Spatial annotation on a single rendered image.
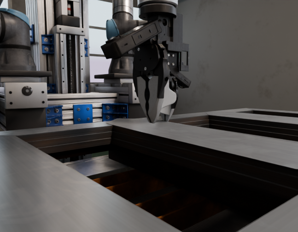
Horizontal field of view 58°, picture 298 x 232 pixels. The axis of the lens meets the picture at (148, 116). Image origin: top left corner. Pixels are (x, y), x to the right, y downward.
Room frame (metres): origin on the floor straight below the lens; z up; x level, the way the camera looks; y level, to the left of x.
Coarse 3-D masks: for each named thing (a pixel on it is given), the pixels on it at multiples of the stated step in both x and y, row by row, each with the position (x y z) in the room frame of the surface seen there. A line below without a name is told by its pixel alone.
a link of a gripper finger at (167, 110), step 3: (162, 108) 0.84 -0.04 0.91; (165, 108) 0.85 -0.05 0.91; (168, 108) 0.85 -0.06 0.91; (162, 111) 0.84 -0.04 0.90; (165, 111) 0.85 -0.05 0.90; (168, 111) 0.85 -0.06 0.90; (171, 111) 0.85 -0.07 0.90; (165, 114) 0.85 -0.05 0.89; (168, 114) 0.86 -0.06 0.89; (171, 114) 0.86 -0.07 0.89; (165, 117) 0.87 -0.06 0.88; (168, 117) 0.86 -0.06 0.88; (165, 120) 0.87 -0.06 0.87; (168, 120) 0.87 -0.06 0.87
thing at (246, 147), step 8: (224, 144) 0.52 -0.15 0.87; (232, 144) 0.52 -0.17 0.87; (240, 144) 0.52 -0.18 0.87; (248, 144) 0.52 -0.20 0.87; (256, 144) 0.52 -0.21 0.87; (264, 144) 0.52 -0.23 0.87; (272, 144) 0.52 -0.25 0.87; (280, 144) 0.52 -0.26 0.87; (288, 144) 0.52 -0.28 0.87; (232, 152) 0.46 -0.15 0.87; (240, 152) 0.46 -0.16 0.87; (248, 152) 0.46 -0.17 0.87; (256, 152) 0.46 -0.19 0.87
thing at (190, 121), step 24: (192, 120) 1.00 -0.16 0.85; (216, 120) 1.03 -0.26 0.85; (240, 120) 0.95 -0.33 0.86; (48, 144) 0.66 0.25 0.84; (72, 144) 0.69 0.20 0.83; (96, 144) 0.73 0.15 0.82; (120, 144) 0.73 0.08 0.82; (144, 144) 0.66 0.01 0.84; (168, 144) 0.60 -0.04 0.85; (192, 168) 0.52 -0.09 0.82; (216, 168) 0.48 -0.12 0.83; (240, 168) 0.45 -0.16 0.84; (264, 168) 0.42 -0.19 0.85; (288, 168) 0.39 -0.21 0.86; (288, 192) 0.38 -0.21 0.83
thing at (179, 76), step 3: (174, 75) 0.87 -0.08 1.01; (177, 75) 0.88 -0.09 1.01; (180, 75) 0.88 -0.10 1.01; (183, 75) 0.89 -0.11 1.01; (177, 78) 0.88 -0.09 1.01; (180, 78) 0.88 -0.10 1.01; (183, 78) 0.89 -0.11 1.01; (186, 78) 0.90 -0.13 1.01; (177, 81) 0.90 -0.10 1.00; (180, 81) 0.89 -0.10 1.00; (183, 81) 0.89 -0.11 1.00; (186, 81) 0.90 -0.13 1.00; (189, 81) 0.91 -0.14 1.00; (177, 84) 0.92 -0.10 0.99; (180, 84) 0.91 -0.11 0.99; (183, 84) 0.90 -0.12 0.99; (186, 84) 0.90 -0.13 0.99; (189, 84) 0.91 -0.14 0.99; (180, 87) 0.93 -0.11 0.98; (183, 87) 0.92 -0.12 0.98; (186, 87) 0.92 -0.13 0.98
